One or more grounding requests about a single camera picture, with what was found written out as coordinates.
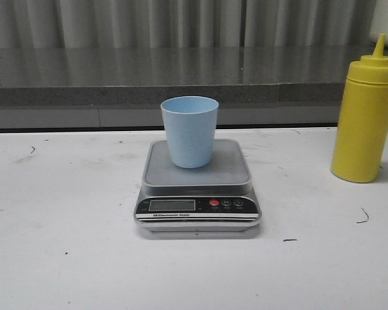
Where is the yellow squeeze bottle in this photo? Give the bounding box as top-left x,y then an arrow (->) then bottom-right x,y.
330,33 -> 388,183

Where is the light blue plastic cup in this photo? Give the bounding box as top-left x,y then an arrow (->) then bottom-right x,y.
160,96 -> 219,169

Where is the silver digital kitchen scale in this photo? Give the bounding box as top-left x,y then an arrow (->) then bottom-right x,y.
133,139 -> 262,239

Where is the grey steel counter shelf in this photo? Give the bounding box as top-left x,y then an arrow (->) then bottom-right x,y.
0,45 -> 372,132

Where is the white container in background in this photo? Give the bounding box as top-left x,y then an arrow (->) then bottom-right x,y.
369,0 -> 388,47

